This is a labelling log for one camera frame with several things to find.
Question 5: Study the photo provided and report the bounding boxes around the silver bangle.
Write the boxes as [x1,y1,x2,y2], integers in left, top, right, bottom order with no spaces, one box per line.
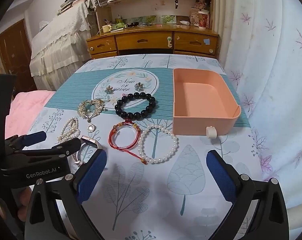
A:
[73,135,102,166]

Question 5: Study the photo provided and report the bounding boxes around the brown wooden door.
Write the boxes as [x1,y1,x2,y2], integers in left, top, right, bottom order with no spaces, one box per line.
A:
[0,19,33,76]

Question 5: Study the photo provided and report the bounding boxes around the red patterned paper cup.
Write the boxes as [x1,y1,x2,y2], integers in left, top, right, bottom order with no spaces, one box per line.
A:
[197,10,210,29]

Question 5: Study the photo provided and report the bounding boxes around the white pearl bracelet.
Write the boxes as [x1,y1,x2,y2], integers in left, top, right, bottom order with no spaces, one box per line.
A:
[137,124,179,165]

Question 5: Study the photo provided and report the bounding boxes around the tree printed tablecloth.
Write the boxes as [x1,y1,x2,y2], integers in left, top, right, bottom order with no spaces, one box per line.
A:
[28,53,267,240]

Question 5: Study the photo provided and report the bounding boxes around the red string bracelet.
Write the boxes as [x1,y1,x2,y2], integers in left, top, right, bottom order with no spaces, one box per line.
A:
[108,121,148,165]

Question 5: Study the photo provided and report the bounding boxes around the pink plastic drawer box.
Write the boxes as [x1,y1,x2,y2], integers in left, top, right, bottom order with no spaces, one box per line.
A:
[172,68,242,139]

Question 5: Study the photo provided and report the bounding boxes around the white leaf printed curtain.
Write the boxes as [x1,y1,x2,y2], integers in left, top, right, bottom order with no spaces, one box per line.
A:
[213,0,302,230]

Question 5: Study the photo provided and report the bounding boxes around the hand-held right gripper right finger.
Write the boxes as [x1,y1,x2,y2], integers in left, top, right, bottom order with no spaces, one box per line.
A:
[206,149,290,240]

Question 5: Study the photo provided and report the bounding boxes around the wooden desk with drawers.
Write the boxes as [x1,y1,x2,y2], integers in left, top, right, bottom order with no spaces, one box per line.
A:
[86,0,220,61]

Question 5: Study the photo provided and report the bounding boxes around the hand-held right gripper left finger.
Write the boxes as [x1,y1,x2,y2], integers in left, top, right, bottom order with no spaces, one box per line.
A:
[24,149,108,240]

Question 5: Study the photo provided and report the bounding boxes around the black bead bracelet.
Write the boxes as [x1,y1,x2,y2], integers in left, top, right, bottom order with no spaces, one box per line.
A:
[115,92,156,120]

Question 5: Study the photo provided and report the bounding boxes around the cream lace furniture cover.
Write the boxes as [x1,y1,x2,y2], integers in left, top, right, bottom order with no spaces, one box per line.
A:
[29,0,97,91]

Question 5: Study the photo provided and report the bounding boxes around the multi-strand small pearl bracelet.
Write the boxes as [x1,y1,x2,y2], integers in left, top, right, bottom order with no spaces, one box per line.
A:
[57,117,81,142]

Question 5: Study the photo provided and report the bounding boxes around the stack of books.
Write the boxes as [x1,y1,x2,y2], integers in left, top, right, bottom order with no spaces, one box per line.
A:
[57,0,92,15]

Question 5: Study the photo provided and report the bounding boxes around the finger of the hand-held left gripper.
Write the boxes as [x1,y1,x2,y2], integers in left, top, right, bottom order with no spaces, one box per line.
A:
[22,137,82,158]
[6,131,47,153]

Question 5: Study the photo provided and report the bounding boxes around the pink blanket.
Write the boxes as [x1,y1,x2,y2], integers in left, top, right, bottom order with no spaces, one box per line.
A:
[4,91,56,141]

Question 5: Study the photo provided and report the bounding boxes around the person's left hand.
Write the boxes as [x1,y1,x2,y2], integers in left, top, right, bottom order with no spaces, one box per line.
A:
[17,187,34,222]

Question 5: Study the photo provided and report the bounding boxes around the gold crystal necklace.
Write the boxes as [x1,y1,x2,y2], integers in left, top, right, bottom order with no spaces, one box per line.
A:
[77,98,108,120]

